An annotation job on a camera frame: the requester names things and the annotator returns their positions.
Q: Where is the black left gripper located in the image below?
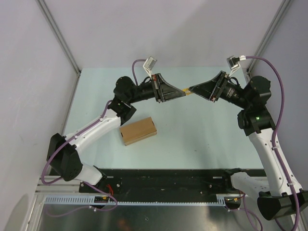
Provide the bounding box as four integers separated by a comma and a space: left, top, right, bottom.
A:
128, 74, 185, 104

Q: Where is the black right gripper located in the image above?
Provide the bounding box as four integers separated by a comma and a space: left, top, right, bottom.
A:
189, 71, 251, 110

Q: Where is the yellow utility knife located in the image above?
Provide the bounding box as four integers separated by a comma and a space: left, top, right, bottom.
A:
182, 88, 192, 95

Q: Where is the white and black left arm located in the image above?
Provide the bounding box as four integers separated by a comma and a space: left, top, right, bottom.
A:
46, 74, 186, 193

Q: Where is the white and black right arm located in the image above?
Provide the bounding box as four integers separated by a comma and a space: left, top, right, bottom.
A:
189, 71, 308, 220

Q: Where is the brown cardboard express box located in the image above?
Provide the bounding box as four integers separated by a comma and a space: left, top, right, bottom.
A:
119, 117, 157, 146

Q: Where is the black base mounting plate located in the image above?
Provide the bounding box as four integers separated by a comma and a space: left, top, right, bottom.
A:
49, 168, 269, 196

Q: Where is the shiny metal front plate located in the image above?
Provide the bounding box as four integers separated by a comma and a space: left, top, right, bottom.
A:
37, 196, 272, 231

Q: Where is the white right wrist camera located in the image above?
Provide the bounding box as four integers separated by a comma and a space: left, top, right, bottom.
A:
227, 55, 246, 77

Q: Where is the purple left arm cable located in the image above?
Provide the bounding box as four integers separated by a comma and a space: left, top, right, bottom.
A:
41, 59, 149, 217

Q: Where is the white slotted cable duct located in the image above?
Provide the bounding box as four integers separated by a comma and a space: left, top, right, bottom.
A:
44, 195, 226, 206

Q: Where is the aluminium frame post right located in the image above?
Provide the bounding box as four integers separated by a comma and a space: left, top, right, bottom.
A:
245, 0, 292, 73

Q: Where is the aluminium frame post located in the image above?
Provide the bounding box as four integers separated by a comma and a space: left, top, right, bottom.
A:
35, 0, 81, 77
245, 0, 292, 73

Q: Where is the aluminium frame post left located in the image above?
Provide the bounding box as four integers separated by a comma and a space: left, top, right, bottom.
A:
35, 0, 81, 77

